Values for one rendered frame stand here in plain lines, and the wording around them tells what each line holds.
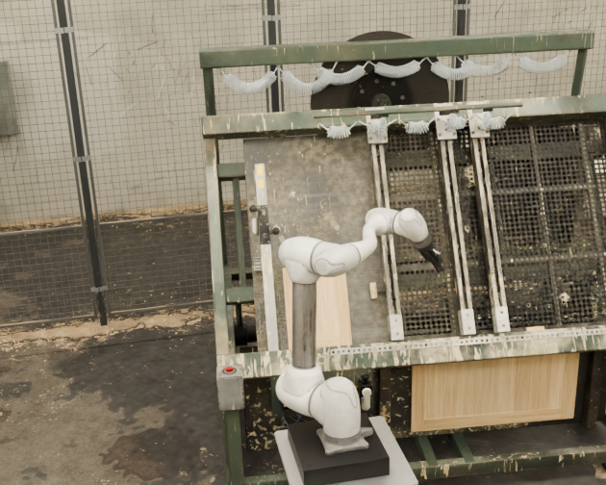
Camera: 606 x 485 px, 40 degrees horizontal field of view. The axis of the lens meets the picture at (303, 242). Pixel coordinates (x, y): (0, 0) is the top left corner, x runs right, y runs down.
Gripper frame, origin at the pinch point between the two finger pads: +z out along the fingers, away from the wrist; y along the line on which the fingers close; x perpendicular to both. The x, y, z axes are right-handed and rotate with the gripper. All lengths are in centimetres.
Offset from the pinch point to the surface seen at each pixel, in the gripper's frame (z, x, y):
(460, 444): 107, 47, -1
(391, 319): 19.5, 25.7, 19.3
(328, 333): 12, 47, 41
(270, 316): -7, 56, 63
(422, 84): 5, -108, 75
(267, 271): -17, 39, 72
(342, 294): 7, 27, 43
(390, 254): 8.1, -1.7, 32.7
